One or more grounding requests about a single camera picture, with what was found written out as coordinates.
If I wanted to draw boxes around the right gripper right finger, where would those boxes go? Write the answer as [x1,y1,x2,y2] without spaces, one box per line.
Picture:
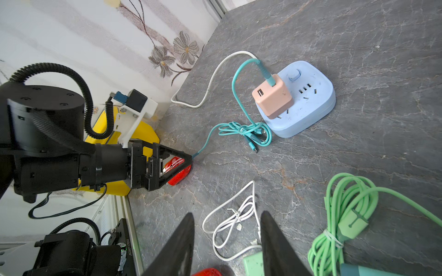
[260,211,311,276]

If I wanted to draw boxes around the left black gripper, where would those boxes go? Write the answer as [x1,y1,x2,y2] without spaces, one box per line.
[127,139,193,192]

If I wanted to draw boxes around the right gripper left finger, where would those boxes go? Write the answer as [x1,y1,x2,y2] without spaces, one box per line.
[142,213,195,276]

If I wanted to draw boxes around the red shaver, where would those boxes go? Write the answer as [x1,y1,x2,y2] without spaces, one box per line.
[192,268,222,276]
[162,156,193,187]

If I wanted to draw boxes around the green charger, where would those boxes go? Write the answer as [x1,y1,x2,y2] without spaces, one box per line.
[243,251,264,276]

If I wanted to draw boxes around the teal charger end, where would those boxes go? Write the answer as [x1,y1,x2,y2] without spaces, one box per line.
[340,263,401,276]

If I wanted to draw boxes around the teal cable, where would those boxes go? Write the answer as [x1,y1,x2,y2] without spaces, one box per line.
[191,57,277,160]

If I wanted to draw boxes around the pink charger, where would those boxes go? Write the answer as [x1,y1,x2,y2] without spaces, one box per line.
[252,74,294,120]

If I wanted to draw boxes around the blue round power cube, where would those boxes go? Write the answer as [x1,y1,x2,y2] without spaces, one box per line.
[258,60,336,138]

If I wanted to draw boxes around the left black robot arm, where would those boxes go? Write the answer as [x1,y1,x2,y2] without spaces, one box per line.
[1,63,193,203]

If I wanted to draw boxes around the yellow lidded box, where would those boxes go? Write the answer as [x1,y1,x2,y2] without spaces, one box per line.
[74,106,160,196]

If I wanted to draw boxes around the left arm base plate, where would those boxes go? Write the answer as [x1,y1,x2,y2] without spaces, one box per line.
[101,218,138,276]

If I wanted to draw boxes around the white power cube cable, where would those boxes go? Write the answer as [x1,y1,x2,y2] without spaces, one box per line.
[170,50,259,109]

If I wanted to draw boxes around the light green cable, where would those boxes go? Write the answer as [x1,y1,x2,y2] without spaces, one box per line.
[307,172,442,276]

